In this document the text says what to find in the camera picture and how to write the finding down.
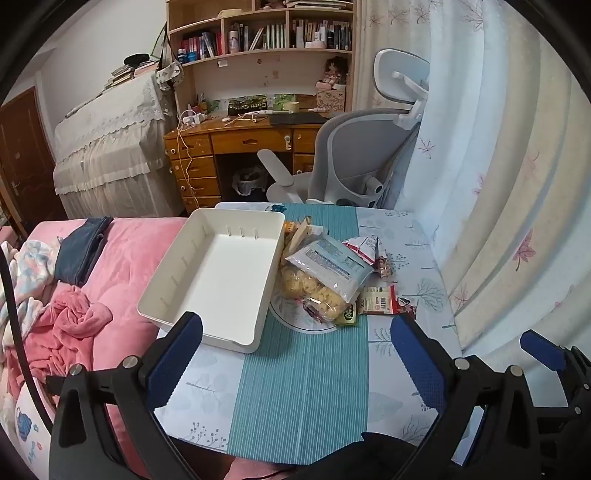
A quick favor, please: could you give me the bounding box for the small cardboard box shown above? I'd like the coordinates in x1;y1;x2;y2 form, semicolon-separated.
315;89;347;113

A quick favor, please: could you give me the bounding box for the stack of books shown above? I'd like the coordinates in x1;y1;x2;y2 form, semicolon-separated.
102;64;160;90

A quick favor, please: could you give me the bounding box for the white leaf print curtain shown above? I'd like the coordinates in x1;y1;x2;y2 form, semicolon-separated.
353;0;591;370

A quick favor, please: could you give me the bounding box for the small green packet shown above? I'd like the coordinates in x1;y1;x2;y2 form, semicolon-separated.
335;305;361;328

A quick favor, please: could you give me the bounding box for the black cable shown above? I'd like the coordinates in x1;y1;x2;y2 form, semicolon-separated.
0;249;57;430

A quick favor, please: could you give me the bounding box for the red and white snack packet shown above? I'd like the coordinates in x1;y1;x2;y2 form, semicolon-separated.
342;234;382;267

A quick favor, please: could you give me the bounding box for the white printed bedsheet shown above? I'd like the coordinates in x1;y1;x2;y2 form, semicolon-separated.
11;383;61;480

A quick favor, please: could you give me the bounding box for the dark blue folded garment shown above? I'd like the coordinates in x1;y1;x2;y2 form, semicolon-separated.
56;216;114;287

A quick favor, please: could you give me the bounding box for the pink blanket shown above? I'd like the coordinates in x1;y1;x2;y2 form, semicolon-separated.
0;216;296;480

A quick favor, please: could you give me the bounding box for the clear cookie bag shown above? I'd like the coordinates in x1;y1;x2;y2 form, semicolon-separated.
278;235;376;322

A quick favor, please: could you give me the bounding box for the brown wooden door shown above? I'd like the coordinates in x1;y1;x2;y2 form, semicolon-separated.
0;85;58;232

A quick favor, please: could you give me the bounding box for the person's black clothing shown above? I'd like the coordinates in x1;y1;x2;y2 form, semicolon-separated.
226;431;419;480

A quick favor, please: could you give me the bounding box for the patterned fabric bag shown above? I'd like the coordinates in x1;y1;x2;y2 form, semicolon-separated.
156;59;184;92

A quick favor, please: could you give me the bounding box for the teal and white printed tablecloth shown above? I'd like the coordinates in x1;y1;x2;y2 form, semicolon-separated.
152;202;465;467

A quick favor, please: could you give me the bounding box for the pink crumpled garment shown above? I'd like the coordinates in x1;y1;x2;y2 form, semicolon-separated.
25;285;115;386

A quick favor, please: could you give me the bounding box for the white packet with red end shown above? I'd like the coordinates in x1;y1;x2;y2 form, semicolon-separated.
357;285;399;316

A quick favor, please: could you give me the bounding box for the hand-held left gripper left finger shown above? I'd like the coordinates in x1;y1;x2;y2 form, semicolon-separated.
46;311;204;480

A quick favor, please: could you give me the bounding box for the doll with dark hair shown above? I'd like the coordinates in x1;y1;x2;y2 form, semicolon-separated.
316;56;348;90

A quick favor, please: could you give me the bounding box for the lace cloth covered piano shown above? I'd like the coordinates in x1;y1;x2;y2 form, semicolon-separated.
52;71;185;220

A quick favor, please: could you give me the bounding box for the white cable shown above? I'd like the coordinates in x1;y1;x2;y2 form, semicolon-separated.
174;111;200;209

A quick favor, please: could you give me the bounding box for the trash bin with plastic liner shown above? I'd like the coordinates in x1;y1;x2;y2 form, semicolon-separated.
232;165;269;198

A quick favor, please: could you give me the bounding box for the black laptop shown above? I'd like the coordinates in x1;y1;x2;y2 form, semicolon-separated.
269;112;328;126

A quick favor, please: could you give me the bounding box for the white plastic tray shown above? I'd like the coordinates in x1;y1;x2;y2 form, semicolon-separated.
137;208;287;354

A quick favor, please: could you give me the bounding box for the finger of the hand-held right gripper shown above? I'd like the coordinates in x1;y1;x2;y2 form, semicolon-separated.
520;330;591;416

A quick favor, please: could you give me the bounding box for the red cartoon print packet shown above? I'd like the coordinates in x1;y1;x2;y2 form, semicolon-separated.
394;295;419;320

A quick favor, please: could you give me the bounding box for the white blue floral blanket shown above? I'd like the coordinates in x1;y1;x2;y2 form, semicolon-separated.
0;240;61;352

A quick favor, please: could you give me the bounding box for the small dark red candy packet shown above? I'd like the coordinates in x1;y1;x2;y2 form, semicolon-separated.
373;253;399;281

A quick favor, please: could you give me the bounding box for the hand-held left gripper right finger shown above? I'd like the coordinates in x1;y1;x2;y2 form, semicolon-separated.
392;315;541;480

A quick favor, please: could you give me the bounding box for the beige snack packet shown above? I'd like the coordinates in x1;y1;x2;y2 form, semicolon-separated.
283;220;328;266

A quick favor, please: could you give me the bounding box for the grey office chair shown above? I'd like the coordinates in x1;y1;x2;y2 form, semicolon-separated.
257;48;432;207

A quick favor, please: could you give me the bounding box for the row of books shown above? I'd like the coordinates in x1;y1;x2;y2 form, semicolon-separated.
178;18;354;63

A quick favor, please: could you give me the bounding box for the wooden desk with drawers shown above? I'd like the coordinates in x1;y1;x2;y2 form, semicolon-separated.
164;111;331;214

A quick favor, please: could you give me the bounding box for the wooden bookshelf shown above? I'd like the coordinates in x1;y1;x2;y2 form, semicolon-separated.
165;0;356;114

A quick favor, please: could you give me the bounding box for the green and black box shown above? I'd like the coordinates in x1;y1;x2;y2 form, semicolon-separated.
228;95;269;116

